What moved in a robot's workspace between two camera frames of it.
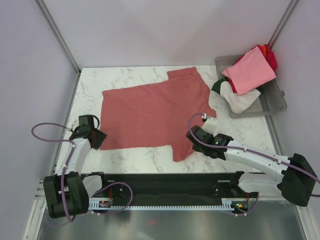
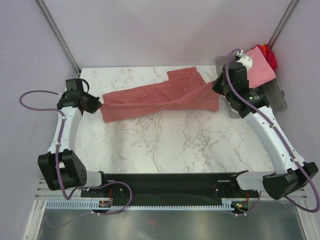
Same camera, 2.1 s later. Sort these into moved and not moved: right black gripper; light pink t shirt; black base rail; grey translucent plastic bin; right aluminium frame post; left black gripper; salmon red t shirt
Moved: left black gripper; salmon red t shirt; right black gripper
Not moved: black base rail; right aluminium frame post; light pink t shirt; grey translucent plastic bin
